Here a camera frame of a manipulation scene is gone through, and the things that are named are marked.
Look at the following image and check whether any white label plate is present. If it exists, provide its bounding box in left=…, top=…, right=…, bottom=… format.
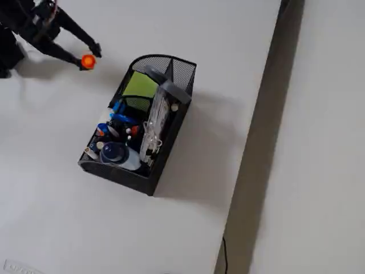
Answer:
left=4, top=258, right=40, bottom=274

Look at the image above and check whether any thin black cable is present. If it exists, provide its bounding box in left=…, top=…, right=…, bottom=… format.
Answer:
left=221, top=236, right=229, bottom=274

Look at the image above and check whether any blue pen with clip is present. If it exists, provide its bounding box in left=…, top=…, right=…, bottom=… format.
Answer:
left=109, top=113, right=137, bottom=124

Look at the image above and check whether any green sticky note pad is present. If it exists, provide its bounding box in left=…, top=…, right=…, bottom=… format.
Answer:
left=121, top=70, right=159, bottom=97

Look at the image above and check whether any black mesh desk organizer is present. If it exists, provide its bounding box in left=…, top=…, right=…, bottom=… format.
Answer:
left=77, top=53, right=197, bottom=197

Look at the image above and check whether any clear plastic package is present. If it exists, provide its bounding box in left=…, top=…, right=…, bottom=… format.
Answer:
left=139, top=85, right=172, bottom=168

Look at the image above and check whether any small orange cap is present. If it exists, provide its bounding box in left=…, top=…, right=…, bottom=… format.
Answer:
left=80, top=54, right=97, bottom=71

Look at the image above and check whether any white bottle with blue cap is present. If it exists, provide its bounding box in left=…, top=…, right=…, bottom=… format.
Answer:
left=99, top=142, right=142, bottom=171

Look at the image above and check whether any grey plastic stapler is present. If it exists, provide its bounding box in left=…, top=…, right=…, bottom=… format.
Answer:
left=144, top=65, right=192, bottom=104

